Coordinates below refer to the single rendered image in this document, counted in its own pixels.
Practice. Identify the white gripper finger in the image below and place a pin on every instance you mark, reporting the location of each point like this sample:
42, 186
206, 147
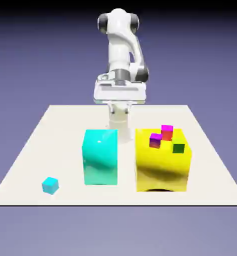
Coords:
111, 108
128, 108

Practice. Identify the large yellow box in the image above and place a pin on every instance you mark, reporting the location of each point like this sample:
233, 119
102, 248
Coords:
162, 170

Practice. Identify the small cyan cube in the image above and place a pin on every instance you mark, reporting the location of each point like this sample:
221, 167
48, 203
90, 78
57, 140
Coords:
50, 185

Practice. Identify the large cyan box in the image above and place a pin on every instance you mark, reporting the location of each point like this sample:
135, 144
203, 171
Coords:
100, 158

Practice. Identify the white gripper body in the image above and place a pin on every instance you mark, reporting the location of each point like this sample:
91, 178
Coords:
119, 94

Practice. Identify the small purple cube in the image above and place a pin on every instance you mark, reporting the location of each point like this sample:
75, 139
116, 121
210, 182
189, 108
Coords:
155, 141

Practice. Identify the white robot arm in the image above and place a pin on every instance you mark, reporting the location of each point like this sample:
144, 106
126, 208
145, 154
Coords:
119, 30

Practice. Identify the small green cube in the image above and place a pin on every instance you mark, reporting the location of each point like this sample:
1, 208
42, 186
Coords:
178, 148

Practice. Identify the small red cube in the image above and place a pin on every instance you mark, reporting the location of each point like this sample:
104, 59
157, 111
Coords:
167, 133

